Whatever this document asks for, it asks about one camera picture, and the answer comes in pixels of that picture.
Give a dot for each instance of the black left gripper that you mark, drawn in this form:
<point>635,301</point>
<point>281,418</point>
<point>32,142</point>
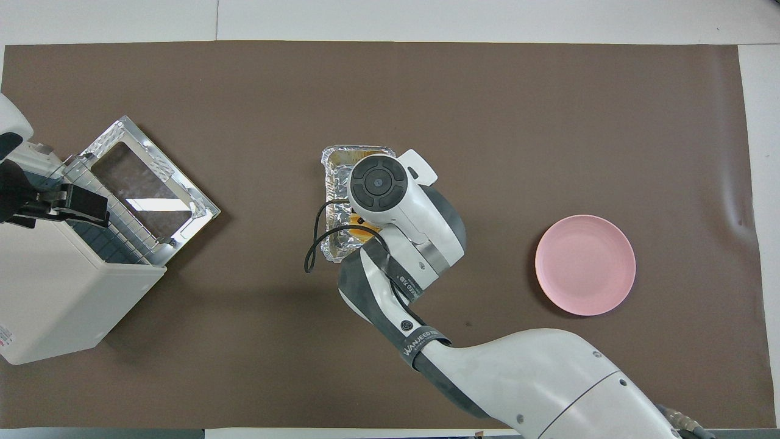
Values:
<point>15,192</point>

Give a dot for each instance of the aluminium foil tray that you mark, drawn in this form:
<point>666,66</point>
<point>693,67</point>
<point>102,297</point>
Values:
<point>335,167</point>

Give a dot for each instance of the sliced yellow bread loaf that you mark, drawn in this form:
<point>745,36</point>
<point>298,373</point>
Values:
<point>364,230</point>

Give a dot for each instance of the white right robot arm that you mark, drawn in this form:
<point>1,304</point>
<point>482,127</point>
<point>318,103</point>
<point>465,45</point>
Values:
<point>518,378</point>

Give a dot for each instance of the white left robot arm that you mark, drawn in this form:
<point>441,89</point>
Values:
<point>12,116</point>

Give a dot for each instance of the cream toaster oven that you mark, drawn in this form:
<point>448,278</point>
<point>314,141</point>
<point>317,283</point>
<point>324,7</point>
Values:
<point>55,292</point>

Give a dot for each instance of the glass oven door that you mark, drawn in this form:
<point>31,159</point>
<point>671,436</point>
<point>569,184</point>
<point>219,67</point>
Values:
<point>146,183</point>

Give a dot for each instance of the brown table mat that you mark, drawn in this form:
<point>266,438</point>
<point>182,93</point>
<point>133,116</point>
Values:
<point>426,91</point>

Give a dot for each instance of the pink round plate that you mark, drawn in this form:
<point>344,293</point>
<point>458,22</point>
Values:
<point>585,265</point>

